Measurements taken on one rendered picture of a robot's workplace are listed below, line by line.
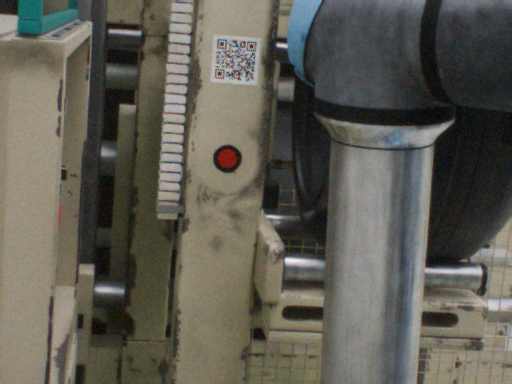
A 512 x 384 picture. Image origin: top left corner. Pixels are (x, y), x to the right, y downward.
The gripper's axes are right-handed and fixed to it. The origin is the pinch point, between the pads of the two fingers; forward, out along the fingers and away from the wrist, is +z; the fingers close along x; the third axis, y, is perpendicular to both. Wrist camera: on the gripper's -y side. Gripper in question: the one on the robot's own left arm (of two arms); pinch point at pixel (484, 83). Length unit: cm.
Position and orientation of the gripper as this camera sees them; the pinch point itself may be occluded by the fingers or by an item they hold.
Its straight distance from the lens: 142.8
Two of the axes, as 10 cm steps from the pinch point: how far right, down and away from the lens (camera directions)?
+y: 0.7, -10.0, -0.7
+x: -9.9, -0.6, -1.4
